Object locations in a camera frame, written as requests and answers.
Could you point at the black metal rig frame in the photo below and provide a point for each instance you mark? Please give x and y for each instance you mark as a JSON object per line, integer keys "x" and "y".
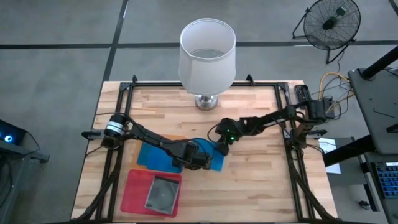
{"x": 155, "y": 84}

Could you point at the blue plastic disc case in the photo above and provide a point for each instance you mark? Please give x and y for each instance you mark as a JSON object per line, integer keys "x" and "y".
{"x": 155, "y": 158}
{"x": 219, "y": 163}

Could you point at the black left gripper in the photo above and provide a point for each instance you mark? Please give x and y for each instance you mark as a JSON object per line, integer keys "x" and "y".
{"x": 196, "y": 157}

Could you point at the small black object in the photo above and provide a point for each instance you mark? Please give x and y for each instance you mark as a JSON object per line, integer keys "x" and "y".
{"x": 362, "y": 204}

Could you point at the black tray jewel case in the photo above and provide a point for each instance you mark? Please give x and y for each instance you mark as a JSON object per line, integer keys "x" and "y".
{"x": 161, "y": 196}

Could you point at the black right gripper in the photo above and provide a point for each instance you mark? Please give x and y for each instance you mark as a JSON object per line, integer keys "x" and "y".
{"x": 227, "y": 130}

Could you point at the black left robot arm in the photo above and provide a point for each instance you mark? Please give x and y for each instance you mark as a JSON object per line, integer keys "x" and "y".
{"x": 155, "y": 141}

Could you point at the black pole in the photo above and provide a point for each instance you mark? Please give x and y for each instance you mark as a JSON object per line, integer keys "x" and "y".
{"x": 381, "y": 63}

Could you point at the computer tower with blue light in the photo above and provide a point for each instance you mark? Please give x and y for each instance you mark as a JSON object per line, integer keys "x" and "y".
{"x": 9, "y": 137}

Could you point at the pink translucent plastic bin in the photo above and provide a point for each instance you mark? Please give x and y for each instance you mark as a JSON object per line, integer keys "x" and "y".
{"x": 133, "y": 193}

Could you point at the black floor fan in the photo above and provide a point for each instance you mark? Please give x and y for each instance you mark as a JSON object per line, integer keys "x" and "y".
{"x": 331, "y": 23}

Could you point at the orange translucent plastic bin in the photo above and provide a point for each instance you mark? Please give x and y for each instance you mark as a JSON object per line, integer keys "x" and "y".
{"x": 177, "y": 137}

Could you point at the black backlit keyboard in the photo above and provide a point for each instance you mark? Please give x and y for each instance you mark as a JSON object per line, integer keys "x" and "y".
{"x": 388, "y": 180}

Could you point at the grey keyboard desk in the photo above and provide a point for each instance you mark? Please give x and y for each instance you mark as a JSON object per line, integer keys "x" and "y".
{"x": 370, "y": 186}

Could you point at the white paper sheet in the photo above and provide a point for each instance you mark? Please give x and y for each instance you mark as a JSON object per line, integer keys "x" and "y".
{"x": 332, "y": 166}

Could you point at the white shade silver table lamp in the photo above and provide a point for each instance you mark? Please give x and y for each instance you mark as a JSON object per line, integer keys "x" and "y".
{"x": 206, "y": 62}

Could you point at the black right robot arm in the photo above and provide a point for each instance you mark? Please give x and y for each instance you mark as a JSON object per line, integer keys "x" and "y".
{"x": 273, "y": 119}

